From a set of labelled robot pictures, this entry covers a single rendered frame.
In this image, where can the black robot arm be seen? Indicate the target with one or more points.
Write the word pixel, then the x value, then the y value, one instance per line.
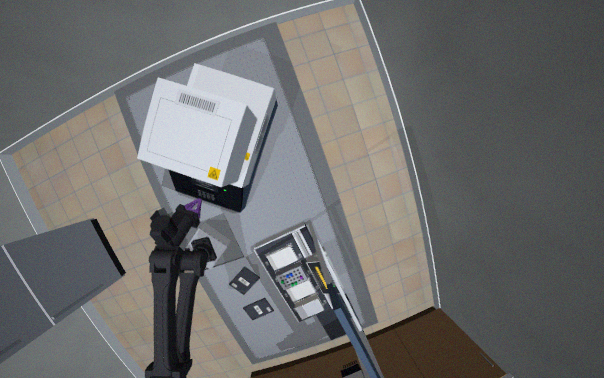
pixel 172 328

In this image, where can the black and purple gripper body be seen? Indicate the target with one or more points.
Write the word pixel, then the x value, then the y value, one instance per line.
pixel 187 221

